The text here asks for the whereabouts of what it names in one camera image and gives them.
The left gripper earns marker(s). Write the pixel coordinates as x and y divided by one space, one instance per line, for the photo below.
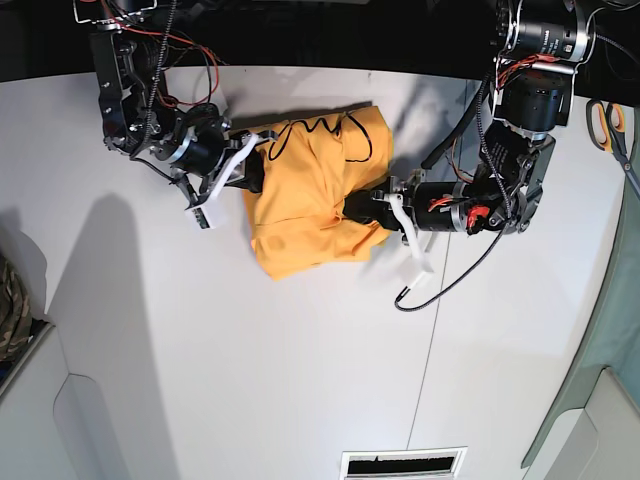
432 206

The orange handled scissors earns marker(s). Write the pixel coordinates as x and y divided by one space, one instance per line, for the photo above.
606 126

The camouflage cloth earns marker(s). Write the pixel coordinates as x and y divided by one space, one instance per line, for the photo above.
16 316

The yellow orange t-shirt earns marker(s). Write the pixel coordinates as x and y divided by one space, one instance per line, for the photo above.
297 220

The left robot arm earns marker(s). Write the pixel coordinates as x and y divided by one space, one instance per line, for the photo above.
528 92

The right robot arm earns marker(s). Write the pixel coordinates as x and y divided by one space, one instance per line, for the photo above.
133 45

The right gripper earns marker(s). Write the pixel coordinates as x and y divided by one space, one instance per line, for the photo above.
202 151

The white floor vent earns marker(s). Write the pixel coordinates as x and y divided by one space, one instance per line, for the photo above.
440 463

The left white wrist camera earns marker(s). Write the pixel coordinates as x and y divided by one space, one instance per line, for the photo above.
416 269

